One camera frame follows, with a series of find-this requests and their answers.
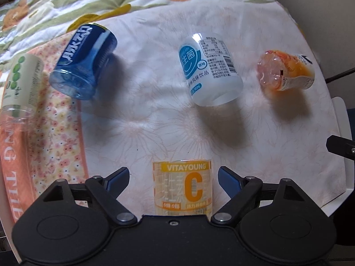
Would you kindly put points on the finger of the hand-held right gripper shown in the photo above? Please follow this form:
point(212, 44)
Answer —
point(342, 146)

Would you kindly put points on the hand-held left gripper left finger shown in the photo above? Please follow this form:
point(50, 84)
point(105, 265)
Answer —
point(119, 178)

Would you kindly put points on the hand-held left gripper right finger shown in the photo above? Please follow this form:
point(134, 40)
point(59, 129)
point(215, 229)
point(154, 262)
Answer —
point(228, 178)

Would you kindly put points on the clear cup with yellow label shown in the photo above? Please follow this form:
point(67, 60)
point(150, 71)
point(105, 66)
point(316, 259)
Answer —
point(191, 189)

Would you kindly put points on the crumpled orange plastic cup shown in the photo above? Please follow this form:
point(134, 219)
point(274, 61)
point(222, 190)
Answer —
point(288, 72)

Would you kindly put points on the white cup with blue label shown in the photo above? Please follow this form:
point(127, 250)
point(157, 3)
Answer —
point(212, 72)

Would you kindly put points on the blue plastic cup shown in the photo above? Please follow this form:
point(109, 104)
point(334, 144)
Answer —
point(83, 61)

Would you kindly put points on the clear cup with green dots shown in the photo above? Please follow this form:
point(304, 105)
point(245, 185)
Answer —
point(23, 80)

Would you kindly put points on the pink floral cloth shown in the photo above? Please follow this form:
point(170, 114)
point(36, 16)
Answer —
point(155, 124)

